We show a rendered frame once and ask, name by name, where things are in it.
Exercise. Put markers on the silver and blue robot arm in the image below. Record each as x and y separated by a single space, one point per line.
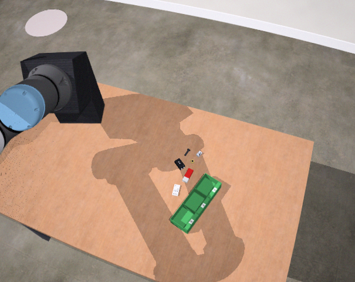
25 104

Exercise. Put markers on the green three-compartment bin rack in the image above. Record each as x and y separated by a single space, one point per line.
196 203

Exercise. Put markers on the white domino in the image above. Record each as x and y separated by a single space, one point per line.
176 190

